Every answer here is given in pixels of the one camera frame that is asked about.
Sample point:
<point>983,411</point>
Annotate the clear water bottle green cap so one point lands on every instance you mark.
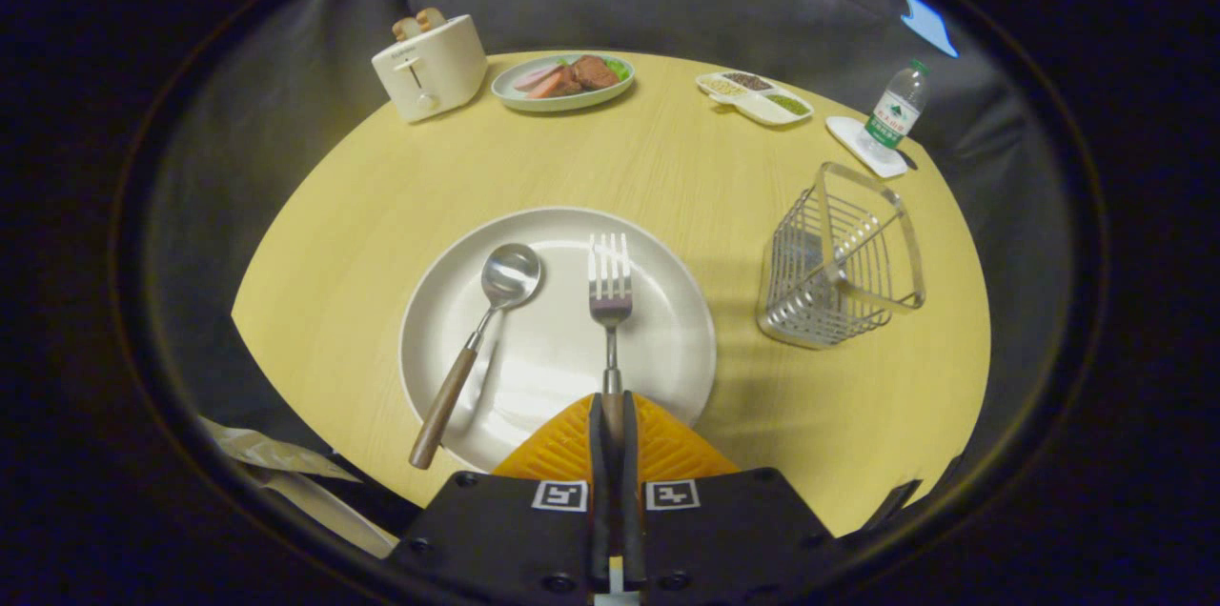
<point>894,115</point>

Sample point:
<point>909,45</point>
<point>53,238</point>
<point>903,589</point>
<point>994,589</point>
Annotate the large white plate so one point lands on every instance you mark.
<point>553,358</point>

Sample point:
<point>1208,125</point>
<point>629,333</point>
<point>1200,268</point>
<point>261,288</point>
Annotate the toasted bread slice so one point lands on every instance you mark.
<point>431,17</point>
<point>406,28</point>

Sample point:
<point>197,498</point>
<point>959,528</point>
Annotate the pink ham slices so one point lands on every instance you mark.
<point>543,82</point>

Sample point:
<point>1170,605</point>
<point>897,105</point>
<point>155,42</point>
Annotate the brown meat slice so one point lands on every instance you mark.
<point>593,72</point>

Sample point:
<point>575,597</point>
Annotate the white coaster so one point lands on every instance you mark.
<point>848,134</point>

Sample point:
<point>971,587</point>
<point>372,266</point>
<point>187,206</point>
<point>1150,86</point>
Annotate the pale green plate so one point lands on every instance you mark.
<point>572,104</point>

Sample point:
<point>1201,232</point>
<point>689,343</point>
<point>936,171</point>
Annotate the white divided condiment dish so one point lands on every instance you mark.
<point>762,108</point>

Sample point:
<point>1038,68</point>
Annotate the cream toaster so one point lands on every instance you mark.
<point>448,63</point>

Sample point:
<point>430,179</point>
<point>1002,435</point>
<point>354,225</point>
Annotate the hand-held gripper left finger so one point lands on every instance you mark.
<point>599,520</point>

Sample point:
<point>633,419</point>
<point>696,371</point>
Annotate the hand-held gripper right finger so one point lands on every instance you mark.
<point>632,520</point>

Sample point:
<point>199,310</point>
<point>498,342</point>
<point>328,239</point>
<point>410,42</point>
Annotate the green lettuce leaf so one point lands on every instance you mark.
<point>621,68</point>

